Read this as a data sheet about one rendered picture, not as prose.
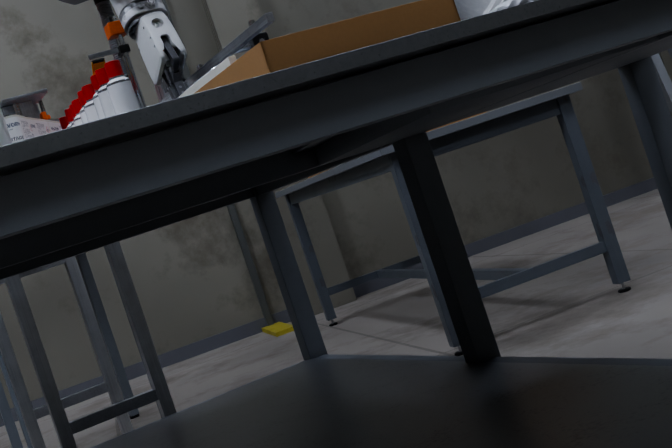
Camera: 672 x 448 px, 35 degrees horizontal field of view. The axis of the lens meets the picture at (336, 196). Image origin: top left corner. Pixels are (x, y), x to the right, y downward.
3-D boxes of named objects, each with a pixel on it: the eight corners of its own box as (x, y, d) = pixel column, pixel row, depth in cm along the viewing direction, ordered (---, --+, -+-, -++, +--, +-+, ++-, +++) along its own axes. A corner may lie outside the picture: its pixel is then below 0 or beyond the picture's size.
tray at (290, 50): (195, 127, 145) (185, 99, 145) (357, 80, 156) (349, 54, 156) (271, 76, 118) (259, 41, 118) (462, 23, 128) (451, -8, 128)
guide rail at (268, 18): (111, 149, 251) (109, 143, 251) (116, 147, 251) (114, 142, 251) (267, 22, 153) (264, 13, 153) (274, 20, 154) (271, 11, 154)
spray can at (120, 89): (129, 161, 221) (97, 68, 221) (153, 154, 222) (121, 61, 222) (132, 158, 216) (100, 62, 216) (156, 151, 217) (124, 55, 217)
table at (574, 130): (320, 328, 582) (274, 193, 581) (451, 280, 600) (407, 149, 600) (450, 362, 368) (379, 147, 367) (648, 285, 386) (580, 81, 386)
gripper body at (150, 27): (169, -1, 188) (194, 50, 185) (161, 32, 197) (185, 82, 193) (129, 8, 185) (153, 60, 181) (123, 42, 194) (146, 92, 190)
